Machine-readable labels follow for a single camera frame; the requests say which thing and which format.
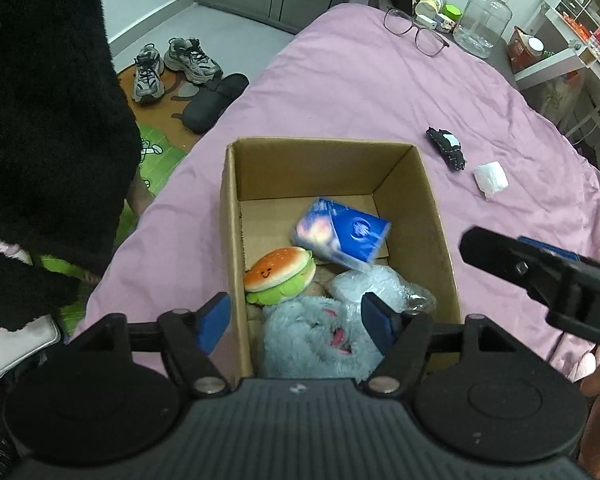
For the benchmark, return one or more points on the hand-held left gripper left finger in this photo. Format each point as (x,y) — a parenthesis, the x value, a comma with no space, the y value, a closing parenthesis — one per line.
(214,324)

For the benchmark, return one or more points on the desktop drawer organizer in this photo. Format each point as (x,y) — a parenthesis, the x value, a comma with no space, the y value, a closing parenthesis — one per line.
(580,5)

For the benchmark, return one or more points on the brown floor mat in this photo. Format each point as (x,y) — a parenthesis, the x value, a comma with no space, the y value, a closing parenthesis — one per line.
(175,110)

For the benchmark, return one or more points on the large clear water jug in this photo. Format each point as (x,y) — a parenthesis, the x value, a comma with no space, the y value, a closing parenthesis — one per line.
(481,20)

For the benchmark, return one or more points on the red container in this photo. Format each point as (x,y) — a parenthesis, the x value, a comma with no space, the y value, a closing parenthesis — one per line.
(525,50)

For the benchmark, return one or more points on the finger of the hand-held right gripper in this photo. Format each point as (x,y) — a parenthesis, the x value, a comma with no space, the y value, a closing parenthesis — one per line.
(500,257)

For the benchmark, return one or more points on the burger plush toy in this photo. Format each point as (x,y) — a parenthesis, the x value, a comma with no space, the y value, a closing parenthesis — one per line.
(280,275)

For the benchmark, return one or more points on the fluffy grey-blue plush toy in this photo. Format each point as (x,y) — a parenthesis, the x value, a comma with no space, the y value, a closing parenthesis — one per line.
(310,340)

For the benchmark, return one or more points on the green leaf floor mat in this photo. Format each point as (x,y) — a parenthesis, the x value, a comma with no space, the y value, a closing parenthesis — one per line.
(155,155)

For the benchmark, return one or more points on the person's black fleece jacket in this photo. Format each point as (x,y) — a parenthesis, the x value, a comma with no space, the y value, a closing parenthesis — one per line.
(45,135)

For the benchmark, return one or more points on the white tissue wad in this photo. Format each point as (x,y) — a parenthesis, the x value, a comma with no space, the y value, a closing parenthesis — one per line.
(491,180)

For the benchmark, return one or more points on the blue tissue packet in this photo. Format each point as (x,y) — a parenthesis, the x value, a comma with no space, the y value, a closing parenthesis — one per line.
(345,232)

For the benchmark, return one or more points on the white desk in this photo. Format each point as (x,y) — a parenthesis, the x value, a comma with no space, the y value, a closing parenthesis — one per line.
(555,60)

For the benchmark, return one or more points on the pink bedsheet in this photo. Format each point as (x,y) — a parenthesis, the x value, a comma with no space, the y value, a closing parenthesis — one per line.
(355,90)

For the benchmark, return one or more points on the black slipper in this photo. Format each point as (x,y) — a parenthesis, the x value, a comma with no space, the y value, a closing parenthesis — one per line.
(215,102)

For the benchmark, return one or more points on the dark-framed eyeglasses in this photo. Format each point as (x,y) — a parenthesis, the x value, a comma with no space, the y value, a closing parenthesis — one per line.
(415,30)

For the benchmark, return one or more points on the small white box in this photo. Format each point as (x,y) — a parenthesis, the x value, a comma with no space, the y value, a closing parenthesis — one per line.
(437,22)

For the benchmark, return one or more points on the small green object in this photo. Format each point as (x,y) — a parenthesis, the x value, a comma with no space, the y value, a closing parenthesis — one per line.
(451,11)

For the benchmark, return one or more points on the grey sneaker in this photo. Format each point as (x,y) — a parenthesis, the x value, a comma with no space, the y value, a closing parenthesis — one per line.
(192,60)
(147,72)

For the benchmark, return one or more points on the brown cardboard box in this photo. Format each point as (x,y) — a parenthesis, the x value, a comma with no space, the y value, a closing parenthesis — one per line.
(305,170)

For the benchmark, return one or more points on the clear plastic bag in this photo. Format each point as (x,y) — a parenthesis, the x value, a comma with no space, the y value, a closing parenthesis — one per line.
(380,282)

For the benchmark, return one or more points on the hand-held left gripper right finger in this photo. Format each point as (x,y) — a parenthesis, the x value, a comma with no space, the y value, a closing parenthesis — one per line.
(380,325)

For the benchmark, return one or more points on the white lidded container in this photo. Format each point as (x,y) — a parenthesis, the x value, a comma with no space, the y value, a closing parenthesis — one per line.
(430,2)

